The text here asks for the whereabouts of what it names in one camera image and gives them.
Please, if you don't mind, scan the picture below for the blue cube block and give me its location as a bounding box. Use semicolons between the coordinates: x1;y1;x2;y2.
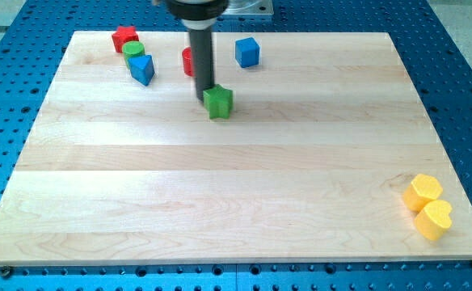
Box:
235;37;260;68

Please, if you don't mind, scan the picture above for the yellow heart block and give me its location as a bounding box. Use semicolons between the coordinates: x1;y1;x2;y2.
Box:
414;200;453;241

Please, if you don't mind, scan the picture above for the black cylindrical tool mount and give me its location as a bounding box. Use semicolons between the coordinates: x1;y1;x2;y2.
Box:
164;0;229;31

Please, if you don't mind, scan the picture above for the yellow hexagon block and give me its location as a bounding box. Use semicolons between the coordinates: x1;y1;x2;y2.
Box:
402;174;444;212

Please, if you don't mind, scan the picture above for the green star block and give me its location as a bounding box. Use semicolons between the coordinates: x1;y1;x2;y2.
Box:
203;84;233;120

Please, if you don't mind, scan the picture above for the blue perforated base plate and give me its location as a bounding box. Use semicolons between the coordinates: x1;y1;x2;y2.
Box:
0;1;472;290

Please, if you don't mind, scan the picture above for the red star block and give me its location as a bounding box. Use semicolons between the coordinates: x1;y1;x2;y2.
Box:
112;26;139;53

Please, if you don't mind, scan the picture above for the black pusher rod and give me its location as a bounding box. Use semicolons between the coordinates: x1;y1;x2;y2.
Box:
188;27;215;102

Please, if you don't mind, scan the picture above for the green cylinder block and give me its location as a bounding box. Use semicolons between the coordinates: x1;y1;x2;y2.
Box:
122;40;145;67

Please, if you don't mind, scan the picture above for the red cylinder block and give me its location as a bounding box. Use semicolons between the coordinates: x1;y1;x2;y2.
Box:
181;47;194;77

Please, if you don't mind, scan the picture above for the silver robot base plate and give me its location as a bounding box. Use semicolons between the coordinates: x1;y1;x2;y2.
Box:
223;0;274;16

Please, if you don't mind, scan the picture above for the blue triangle block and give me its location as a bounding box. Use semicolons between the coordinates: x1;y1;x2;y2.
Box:
128;55;154;86

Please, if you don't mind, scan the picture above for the light wooden board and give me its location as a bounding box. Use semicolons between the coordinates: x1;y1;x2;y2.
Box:
0;31;472;266

